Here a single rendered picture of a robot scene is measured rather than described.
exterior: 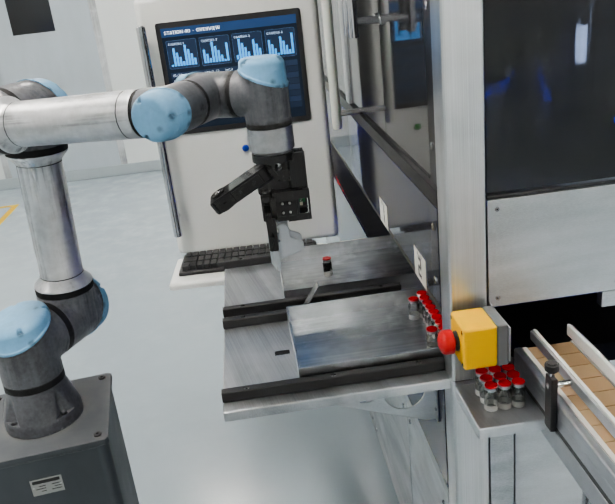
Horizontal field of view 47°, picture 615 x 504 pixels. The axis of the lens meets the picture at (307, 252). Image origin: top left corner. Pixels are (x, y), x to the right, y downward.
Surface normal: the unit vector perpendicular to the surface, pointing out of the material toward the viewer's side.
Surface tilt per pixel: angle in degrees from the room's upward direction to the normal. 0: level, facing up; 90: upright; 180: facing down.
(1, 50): 90
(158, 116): 90
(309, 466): 0
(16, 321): 8
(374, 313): 0
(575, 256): 90
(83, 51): 90
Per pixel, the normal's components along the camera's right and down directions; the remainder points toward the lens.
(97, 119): -0.36, 0.29
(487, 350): 0.11, 0.36
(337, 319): -0.11, -0.92
